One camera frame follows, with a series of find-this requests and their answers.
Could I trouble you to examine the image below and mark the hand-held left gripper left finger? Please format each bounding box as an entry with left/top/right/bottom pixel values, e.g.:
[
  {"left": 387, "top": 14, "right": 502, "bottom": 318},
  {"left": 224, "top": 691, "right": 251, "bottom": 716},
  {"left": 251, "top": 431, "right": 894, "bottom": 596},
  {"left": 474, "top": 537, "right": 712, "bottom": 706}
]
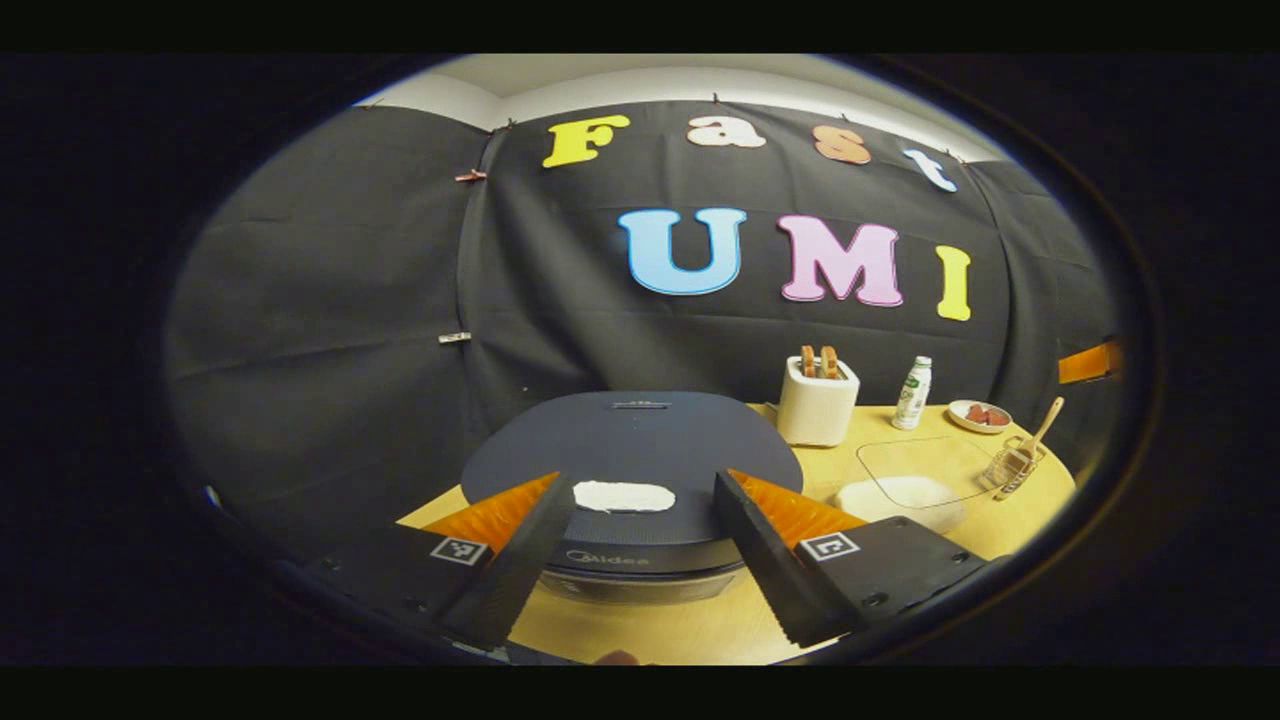
[{"left": 330, "top": 472, "right": 577, "bottom": 651}]

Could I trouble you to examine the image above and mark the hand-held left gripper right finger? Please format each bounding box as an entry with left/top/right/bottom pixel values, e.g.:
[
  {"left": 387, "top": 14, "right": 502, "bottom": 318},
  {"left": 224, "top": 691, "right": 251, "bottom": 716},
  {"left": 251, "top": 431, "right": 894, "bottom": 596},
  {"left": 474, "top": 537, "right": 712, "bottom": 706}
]
[{"left": 712, "top": 468, "right": 991, "bottom": 649}]

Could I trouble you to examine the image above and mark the wooden spoon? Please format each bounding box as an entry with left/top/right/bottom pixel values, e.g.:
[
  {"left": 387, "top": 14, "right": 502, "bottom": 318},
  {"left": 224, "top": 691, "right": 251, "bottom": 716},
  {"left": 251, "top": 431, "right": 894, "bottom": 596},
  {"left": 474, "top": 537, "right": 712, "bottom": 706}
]
[{"left": 1005, "top": 397, "right": 1066, "bottom": 476}]

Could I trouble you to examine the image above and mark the clear chopstick holder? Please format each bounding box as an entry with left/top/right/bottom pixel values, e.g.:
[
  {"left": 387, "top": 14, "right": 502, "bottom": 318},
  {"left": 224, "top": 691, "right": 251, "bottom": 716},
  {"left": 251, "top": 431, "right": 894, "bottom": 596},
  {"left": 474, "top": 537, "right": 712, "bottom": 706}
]
[{"left": 982, "top": 435, "right": 1048, "bottom": 501}]

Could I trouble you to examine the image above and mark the dark blue rice cooker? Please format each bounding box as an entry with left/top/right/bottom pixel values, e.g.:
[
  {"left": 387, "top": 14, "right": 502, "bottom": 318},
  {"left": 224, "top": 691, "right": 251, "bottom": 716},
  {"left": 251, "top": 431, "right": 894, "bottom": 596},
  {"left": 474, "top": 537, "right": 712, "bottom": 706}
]
[{"left": 460, "top": 390, "right": 805, "bottom": 606}]

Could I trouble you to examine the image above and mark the white round plate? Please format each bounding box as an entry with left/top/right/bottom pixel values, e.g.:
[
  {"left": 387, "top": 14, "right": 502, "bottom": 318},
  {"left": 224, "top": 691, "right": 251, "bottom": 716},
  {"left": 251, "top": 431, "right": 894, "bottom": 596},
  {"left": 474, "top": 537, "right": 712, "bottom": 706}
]
[{"left": 946, "top": 399, "right": 1014, "bottom": 435}]

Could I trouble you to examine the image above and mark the white toaster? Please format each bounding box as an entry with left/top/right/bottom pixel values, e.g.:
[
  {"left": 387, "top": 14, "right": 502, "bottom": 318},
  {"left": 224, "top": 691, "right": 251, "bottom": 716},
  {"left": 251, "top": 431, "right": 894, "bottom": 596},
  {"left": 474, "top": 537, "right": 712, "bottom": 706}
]
[{"left": 776, "top": 355, "right": 861, "bottom": 448}]

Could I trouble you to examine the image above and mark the white bottle green label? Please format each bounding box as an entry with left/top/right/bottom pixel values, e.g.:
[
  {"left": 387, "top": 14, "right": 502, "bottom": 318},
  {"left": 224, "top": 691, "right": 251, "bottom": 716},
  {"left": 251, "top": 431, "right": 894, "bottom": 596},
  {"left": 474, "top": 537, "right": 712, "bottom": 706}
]
[{"left": 891, "top": 356, "right": 933, "bottom": 432}]

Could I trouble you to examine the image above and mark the clear plastic container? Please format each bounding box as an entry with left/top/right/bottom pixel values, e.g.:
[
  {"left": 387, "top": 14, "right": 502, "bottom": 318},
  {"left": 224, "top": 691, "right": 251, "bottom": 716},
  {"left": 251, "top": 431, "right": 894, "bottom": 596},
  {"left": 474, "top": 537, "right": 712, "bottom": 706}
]
[{"left": 833, "top": 436, "right": 1001, "bottom": 534}]

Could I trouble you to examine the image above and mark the black backdrop cloth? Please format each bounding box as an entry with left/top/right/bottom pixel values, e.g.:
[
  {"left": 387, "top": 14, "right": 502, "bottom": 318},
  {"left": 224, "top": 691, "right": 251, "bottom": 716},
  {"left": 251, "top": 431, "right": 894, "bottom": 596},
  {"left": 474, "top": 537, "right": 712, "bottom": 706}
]
[{"left": 165, "top": 100, "right": 1126, "bottom": 561}]

